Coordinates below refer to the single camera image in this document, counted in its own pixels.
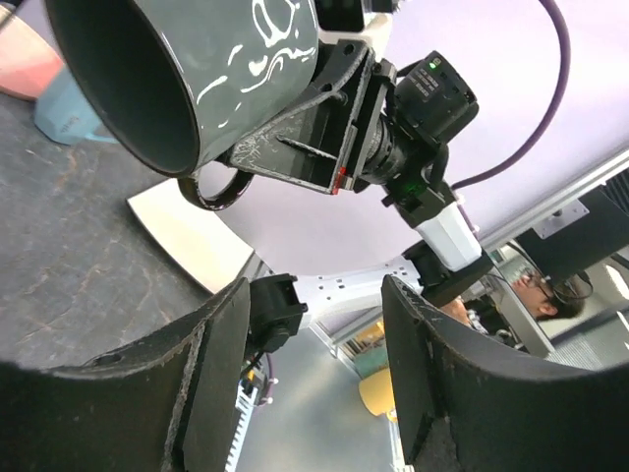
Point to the white square board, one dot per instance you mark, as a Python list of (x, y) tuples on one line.
[(197, 240)]

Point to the light blue mug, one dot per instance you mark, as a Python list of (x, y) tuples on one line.
[(63, 114)]

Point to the dark green mug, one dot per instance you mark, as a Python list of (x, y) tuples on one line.
[(179, 83)]

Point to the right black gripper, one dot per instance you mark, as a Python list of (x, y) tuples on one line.
[(334, 133)]

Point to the black monitor outside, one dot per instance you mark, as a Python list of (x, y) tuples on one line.
[(581, 233)]

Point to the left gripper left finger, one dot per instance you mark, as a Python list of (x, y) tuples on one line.
[(165, 402)]

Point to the person with glasses outside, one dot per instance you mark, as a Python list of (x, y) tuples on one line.
[(543, 301)]

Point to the light blue cable duct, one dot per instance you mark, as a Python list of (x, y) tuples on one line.
[(244, 408)]

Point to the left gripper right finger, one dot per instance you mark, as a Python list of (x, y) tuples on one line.
[(465, 402)]

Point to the pink floral plate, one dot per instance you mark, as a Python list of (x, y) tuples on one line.
[(28, 62)]

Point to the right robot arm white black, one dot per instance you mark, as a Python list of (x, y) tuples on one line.
[(439, 266)]

